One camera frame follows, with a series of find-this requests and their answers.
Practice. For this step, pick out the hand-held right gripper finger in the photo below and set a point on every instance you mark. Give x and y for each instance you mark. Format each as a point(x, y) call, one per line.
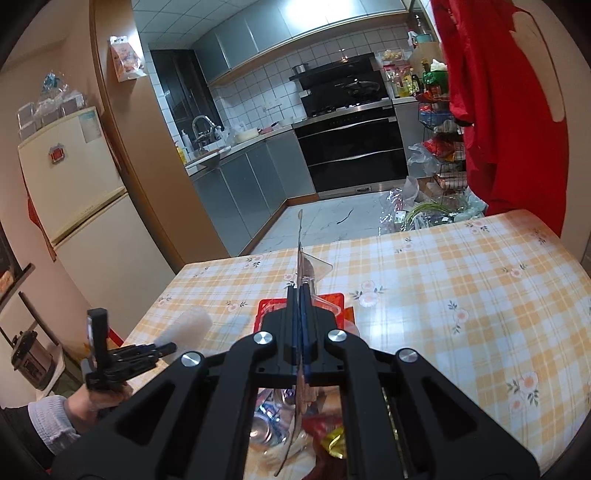
point(306, 332)
point(295, 332)

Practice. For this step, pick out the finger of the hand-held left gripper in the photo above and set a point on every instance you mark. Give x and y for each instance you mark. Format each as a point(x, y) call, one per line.
point(138, 364)
point(147, 349)

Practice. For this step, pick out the red plastic container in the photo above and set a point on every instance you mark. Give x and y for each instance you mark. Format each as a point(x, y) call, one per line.
point(272, 310)

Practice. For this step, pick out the white foam sleeve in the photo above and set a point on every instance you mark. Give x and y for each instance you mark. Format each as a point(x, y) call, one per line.
point(184, 327)

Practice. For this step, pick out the thin clear plastic packaging sheet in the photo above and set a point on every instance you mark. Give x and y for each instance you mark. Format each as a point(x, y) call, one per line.
point(301, 258)

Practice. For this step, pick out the crushed red drink can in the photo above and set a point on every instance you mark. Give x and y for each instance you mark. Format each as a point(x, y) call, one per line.
point(272, 427)

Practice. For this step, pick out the person's left forearm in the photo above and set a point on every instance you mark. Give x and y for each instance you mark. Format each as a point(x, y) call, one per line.
point(41, 424)

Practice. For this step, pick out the person's left hand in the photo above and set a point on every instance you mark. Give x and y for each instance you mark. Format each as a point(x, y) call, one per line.
point(92, 402)

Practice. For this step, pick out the black pressure cooker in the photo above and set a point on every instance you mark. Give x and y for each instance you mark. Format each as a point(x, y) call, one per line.
point(32, 364)

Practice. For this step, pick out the red yellow snack wrapper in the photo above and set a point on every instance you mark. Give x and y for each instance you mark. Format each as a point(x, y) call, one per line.
point(325, 438)

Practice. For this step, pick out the red paper decoration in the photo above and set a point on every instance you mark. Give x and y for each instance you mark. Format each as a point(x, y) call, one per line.
point(39, 221)

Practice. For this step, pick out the cream refrigerator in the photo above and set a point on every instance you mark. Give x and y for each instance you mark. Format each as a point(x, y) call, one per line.
point(83, 203)

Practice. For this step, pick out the grey lower kitchen cabinets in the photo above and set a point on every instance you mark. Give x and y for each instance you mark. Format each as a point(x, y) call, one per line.
point(249, 184)

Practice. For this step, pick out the grey kitchen cabinets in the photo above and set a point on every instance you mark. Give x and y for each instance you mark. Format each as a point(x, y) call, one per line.
point(249, 184)
point(277, 32)

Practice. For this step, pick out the green onions bunch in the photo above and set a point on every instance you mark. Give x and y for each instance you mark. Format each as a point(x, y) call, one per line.
point(425, 211)

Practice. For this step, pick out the clear plastic bags pile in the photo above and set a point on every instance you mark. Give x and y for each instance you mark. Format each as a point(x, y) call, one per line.
point(415, 194)

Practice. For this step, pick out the red fridge magnet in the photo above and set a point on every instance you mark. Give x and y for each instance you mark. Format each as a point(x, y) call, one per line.
point(57, 154)

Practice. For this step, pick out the black stove oven unit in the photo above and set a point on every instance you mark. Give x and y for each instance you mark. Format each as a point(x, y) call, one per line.
point(351, 147)

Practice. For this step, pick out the kitchen sink basin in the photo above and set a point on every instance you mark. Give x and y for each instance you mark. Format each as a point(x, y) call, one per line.
point(207, 157)

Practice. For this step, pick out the yellow dish soap bottle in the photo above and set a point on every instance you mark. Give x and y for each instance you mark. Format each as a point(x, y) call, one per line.
point(180, 154)

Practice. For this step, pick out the white pot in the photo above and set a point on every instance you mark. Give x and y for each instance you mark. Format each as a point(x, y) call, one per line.
point(244, 134)

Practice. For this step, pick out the white soap bottle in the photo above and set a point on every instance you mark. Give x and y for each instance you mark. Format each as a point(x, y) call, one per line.
point(185, 138)

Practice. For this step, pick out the chrome sink faucet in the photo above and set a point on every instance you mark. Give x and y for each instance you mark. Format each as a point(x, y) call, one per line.
point(203, 129)

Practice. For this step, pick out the clear plastic food containers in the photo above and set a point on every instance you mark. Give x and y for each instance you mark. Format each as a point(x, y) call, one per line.
point(51, 110)

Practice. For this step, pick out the black wok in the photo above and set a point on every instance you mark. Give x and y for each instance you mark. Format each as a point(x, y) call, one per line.
point(362, 87)

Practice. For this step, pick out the black range hood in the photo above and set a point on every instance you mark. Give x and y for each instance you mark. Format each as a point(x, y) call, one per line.
point(341, 74)

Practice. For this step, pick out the small steel pot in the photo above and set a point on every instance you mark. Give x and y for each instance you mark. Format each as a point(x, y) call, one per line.
point(300, 69)

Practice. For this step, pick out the row of condiment bottles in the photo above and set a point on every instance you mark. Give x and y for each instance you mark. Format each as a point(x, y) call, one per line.
point(411, 76)

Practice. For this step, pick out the hanging printed plastic bag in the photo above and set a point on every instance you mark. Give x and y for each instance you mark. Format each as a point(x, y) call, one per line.
point(125, 57)

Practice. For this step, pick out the red hanging garment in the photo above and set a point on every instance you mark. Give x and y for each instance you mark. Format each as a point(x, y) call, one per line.
point(508, 115)

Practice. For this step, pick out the grey upper kitchen cabinets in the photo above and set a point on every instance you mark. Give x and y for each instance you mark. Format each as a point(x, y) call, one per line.
point(277, 32)

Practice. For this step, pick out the brown wooden door frame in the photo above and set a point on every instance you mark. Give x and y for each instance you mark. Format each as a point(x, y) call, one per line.
point(138, 152)

